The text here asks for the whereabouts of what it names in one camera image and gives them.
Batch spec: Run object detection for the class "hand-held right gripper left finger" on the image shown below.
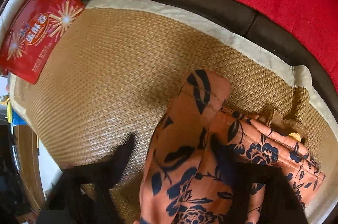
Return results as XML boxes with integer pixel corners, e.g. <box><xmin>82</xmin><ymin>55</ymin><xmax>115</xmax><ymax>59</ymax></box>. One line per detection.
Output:
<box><xmin>49</xmin><ymin>133</ymin><xmax>136</xmax><ymax>224</ymax></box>

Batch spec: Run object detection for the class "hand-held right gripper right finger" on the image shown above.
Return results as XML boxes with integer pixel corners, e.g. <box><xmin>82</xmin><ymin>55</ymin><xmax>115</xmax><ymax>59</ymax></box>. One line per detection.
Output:
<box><xmin>230</xmin><ymin>158</ymin><xmax>309</xmax><ymax>224</ymax></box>

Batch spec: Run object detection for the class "orange floral shirt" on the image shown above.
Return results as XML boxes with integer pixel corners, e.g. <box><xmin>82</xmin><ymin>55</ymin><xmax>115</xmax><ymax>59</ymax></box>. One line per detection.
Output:
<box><xmin>133</xmin><ymin>69</ymin><xmax>326</xmax><ymax>224</ymax></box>

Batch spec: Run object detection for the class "woven straw mat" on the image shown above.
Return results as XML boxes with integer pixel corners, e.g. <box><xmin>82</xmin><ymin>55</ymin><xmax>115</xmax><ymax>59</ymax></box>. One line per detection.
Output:
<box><xmin>9</xmin><ymin>0</ymin><xmax>338</xmax><ymax>224</ymax></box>

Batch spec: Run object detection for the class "blue and yellow object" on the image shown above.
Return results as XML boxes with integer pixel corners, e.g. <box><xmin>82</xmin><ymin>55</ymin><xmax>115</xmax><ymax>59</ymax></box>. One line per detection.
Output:
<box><xmin>5</xmin><ymin>96</ymin><xmax>25</xmax><ymax>125</ymax></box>

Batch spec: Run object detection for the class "red snack bag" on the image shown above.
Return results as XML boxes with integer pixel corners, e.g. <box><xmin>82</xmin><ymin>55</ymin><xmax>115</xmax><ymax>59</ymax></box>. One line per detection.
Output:
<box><xmin>0</xmin><ymin>0</ymin><xmax>85</xmax><ymax>85</ymax></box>

